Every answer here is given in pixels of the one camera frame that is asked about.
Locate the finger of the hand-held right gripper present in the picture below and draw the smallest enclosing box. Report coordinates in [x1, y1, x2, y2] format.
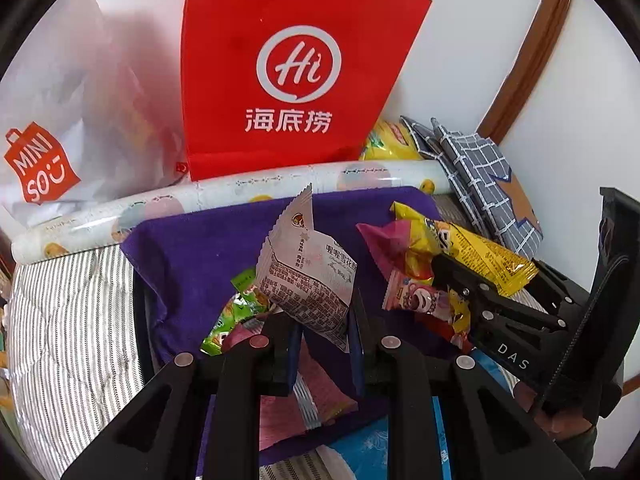
[431, 252, 568, 333]
[525, 259, 591, 311]

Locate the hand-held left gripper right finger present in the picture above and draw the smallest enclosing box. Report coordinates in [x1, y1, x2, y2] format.
[350, 290, 586, 480]

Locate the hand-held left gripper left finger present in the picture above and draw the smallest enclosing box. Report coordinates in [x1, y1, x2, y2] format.
[60, 310, 303, 480]

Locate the red snack packet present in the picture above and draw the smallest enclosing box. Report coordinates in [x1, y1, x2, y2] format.
[435, 310, 476, 353]

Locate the white text print snack packet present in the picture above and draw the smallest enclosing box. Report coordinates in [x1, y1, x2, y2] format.
[256, 183, 356, 353]

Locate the person's right hand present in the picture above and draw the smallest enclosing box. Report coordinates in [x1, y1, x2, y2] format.
[520, 385, 598, 443]

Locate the pink striped snack packet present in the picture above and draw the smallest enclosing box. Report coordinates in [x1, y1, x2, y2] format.
[259, 345, 360, 453]

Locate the pink bear print snack packet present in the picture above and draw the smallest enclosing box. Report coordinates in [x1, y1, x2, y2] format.
[381, 267, 473, 321]

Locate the green snack packet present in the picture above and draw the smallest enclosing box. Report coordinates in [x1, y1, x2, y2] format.
[200, 269, 281, 357]

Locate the blue tissue pack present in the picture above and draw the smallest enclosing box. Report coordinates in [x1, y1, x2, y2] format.
[320, 350, 521, 480]

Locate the pink yellow snack packet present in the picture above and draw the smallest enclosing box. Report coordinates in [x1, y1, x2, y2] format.
[356, 219, 438, 286]

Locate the purple towel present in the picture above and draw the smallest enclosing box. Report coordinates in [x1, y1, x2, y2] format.
[121, 186, 446, 466]

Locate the yellow green chips bag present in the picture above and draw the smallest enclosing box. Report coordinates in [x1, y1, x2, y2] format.
[361, 119, 426, 162]

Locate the rolled fruit print mat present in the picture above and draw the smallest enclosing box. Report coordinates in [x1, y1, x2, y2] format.
[11, 159, 453, 265]

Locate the red paper bag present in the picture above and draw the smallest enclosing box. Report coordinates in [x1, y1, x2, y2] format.
[176, 0, 433, 182]

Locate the white Miniso plastic bag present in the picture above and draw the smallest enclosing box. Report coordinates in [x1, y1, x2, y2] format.
[0, 0, 191, 233]

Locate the brown wooden frame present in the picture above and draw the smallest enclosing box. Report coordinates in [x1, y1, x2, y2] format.
[477, 0, 576, 146]

